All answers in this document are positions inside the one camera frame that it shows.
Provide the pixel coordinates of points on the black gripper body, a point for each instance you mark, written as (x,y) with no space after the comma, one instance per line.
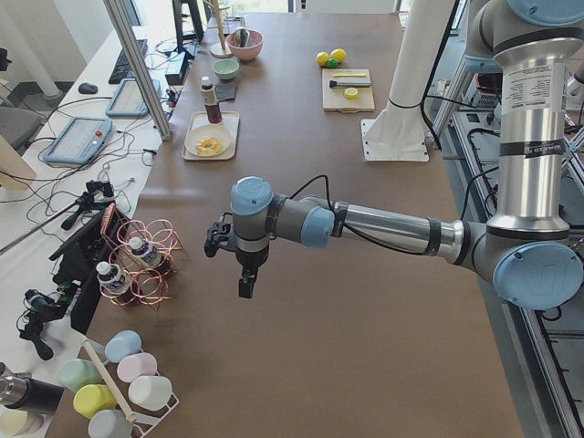
(250,260)

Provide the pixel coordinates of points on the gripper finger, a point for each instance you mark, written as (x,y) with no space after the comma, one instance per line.
(246,286)

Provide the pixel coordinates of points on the glazed twisted donut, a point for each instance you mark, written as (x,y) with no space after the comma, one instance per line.
(208,146)

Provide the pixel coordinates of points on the white round plate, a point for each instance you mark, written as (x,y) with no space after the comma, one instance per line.
(219,131)

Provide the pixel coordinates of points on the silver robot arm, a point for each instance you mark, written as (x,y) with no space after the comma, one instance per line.
(522,251)

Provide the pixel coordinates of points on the cream rabbit serving tray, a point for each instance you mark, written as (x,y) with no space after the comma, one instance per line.
(230,121)

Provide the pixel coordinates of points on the dark tea bottle on tray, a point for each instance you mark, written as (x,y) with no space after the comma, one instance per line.
(210,101)

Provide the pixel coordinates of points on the tea bottle in rack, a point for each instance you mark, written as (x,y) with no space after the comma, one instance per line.
(145,252)
(113,278)

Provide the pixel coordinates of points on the pink mug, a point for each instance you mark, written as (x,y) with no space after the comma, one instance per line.
(136,365)

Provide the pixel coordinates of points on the blue mug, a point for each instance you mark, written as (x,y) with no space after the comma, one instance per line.
(123,344)

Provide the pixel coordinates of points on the white mug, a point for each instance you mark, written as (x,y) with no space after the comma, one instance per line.
(150,392)

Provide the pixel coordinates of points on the grey folded cloth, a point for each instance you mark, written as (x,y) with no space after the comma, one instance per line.
(225,92)

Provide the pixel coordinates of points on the white mug rack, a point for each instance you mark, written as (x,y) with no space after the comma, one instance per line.
(143,421)

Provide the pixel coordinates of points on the mint green mug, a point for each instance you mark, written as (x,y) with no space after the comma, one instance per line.
(77,373)

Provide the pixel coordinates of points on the yellow mug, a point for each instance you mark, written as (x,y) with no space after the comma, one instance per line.
(93,398)

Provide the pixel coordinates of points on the mint green bowl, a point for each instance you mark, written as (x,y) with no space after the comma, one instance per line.
(226,69)

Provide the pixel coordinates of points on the grey mug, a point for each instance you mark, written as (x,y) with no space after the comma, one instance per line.
(109,424)

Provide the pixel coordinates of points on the half lemon slice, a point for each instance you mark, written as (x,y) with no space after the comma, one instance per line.
(350,93)

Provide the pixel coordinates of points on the steel muddler black tip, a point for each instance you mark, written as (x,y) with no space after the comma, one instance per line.
(334,84)

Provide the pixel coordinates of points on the wooden cutting board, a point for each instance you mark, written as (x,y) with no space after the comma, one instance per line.
(334,100)

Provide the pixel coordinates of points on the far blue teach pendant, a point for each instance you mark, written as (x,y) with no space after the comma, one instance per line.
(127,101)

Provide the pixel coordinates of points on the blue teach pendant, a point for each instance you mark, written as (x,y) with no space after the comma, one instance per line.
(127,101)
(79,142)

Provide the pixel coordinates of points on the pink ice bowl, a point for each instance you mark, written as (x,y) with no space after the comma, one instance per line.
(251,50)

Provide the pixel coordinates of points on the near blue teach pendant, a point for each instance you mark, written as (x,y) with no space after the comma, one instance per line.
(79,142)

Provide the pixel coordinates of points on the round wooden stand base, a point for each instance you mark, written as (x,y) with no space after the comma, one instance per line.
(220,51)

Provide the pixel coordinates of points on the green lime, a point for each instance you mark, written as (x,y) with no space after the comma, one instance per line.
(332,63)

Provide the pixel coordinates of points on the yellow plastic knife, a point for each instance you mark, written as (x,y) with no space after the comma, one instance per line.
(349,74)

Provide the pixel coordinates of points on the lower yellow lemon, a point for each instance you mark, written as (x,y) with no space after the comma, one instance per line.
(322,58)

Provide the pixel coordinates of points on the yellow lemon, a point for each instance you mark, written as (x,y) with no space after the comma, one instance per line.
(322,58)
(339,54)

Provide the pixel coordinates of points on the steel ice scoop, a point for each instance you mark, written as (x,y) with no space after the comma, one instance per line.
(241,36)

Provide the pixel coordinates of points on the upper yellow lemon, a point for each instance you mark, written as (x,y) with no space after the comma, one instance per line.
(339,54)

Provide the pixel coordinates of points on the black keyboard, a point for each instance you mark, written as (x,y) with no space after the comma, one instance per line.
(122,68)

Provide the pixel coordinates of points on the black computer mouse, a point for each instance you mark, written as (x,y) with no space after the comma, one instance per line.
(86,88)

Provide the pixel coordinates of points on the black thermos flask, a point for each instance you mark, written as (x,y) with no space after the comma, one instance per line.
(30,395)

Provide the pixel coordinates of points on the wooden cup tree stand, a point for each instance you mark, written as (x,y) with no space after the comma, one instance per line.
(217,14)

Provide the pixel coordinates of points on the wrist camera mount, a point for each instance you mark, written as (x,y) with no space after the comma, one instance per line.
(220,235)

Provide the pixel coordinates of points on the copper wire bottle rack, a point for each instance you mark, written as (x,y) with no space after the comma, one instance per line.
(148,284)

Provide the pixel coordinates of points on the black tripod camera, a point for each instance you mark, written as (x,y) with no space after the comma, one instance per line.
(98,196)

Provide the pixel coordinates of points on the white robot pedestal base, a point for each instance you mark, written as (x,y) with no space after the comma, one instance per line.
(398,133)

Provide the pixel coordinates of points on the aluminium frame post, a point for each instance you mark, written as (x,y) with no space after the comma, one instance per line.
(121,23)

